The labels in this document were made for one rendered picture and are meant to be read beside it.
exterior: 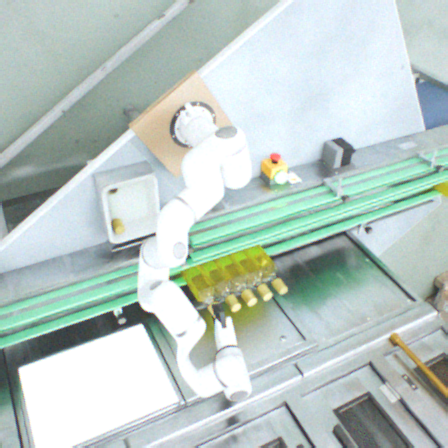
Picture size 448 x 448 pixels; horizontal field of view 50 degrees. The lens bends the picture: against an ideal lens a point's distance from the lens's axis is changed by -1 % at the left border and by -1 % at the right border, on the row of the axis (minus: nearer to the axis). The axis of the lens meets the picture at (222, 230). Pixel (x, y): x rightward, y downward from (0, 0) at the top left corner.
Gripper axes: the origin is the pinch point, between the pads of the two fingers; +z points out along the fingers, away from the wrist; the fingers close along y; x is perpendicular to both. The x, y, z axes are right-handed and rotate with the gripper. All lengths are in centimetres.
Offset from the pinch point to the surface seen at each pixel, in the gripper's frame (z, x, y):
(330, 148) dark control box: 51, -54, 23
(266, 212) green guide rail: 28.8, -22.9, 13.7
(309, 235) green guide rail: 32, -42, -3
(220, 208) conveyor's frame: 31.5, -7.4, 15.7
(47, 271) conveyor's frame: 22, 51, 6
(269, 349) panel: -7.6, -15.4, -12.5
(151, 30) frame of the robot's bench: 97, 6, 55
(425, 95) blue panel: 105, -128, 13
